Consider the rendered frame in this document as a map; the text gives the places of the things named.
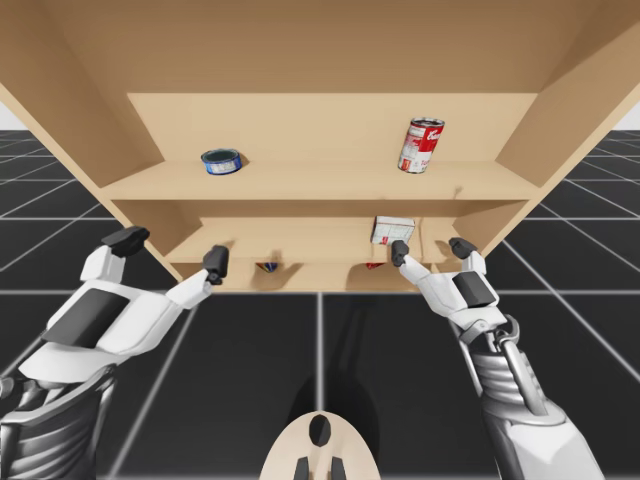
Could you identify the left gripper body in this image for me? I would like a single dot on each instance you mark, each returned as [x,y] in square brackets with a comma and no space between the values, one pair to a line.
[97,325]

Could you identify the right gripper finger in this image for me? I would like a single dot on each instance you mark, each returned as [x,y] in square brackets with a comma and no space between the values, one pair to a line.
[407,262]
[470,252]

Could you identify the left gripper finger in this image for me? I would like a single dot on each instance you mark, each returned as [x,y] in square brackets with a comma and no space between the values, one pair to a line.
[200,280]
[112,255]

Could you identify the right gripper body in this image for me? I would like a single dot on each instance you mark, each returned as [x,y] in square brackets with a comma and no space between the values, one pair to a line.
[465,295]

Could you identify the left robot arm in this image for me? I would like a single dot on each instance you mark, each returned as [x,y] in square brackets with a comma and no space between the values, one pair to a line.
[55,425]

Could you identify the red and white can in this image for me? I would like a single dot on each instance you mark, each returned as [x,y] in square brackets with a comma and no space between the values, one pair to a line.
[421,145]

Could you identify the blue flat can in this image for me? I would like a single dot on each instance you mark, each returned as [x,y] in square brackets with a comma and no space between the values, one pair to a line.
[222,162]

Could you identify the red object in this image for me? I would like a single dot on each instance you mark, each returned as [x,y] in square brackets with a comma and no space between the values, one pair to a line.
[373,265]

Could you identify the red and white carton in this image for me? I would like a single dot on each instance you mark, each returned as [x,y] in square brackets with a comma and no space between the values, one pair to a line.
[393,231]

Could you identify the blue and yellow object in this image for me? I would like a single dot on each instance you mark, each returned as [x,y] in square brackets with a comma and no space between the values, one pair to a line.
[267,266]

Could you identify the tan robot part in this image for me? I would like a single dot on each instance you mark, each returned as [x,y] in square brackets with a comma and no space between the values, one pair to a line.
[318,450]

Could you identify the pale wooden shelf unit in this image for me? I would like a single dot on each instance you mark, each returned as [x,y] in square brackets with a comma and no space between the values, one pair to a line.
[320,65]

